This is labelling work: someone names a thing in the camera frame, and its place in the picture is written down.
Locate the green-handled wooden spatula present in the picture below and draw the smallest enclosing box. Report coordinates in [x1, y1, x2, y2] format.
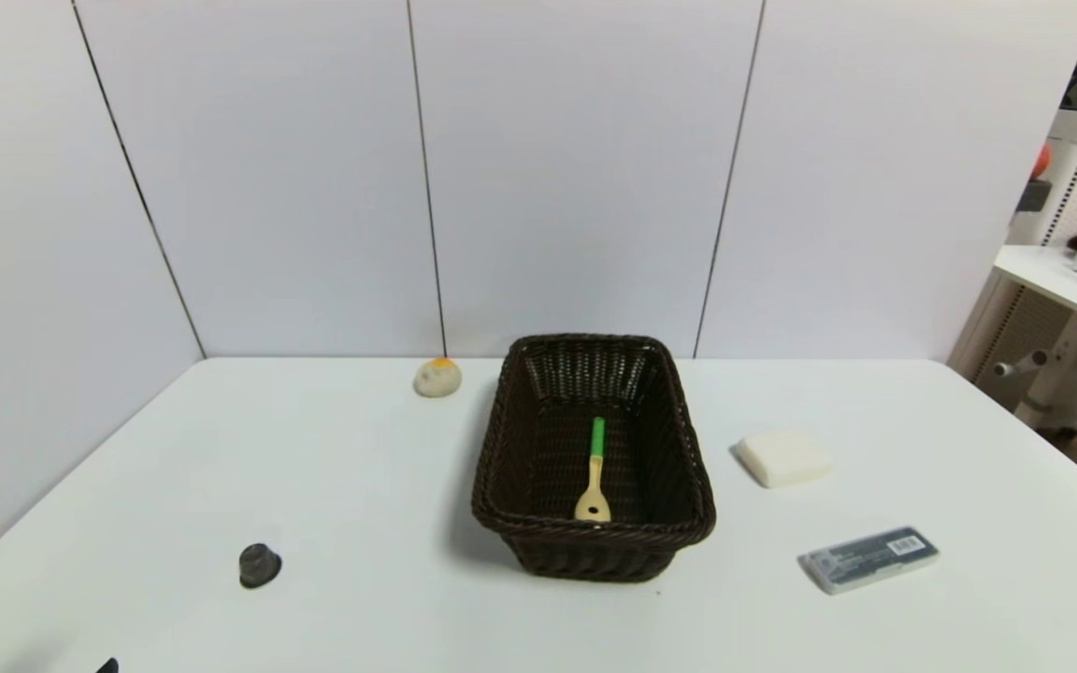
[574, 416, 612, 523]

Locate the brown wicker basket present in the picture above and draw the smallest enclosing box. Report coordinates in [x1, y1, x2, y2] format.
[471, 334, 717, 583]

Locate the cream bun with orange spot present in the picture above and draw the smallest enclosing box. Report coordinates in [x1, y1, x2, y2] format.
[413, 356, 464, 399]

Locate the cream soap bar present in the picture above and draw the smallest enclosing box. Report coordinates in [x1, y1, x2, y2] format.
[736, 428, 834, 490]

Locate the grey coffee capsule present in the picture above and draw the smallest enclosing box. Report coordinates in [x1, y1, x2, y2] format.
[238, 543, 283, 590]

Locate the clear plastic case with barcode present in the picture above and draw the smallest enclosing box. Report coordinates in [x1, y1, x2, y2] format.
[797, 526, 940, 596]

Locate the white adjustable desk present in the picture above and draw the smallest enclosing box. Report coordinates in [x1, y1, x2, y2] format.
[948, 245, 1077, 440]

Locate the white desk crank handle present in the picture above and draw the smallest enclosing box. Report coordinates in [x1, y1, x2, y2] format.
[994, 350, 1050, 379]

